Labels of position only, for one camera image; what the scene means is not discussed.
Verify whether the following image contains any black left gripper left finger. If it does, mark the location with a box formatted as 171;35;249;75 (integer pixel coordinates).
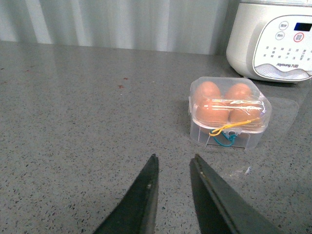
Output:
94;154;159;234

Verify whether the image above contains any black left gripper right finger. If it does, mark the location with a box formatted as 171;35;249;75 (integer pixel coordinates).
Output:
190;154;281;234

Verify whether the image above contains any brown egg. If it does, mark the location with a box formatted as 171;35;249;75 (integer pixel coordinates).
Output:
224;83;252;100
229;103;262;126
193;81;221;102
195;99;230;126

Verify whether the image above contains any clear plastic egg box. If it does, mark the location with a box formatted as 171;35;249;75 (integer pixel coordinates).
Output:
189;77;272;150

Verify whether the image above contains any blue rubber band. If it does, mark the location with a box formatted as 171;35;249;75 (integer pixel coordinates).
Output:
213;132;237;147

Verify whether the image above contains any yellow rubber band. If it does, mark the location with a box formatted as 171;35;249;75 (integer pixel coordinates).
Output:
209;117;260;137

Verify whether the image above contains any white Joyoung cooker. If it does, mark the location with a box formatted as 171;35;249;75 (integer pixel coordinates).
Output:
226;0;312;83

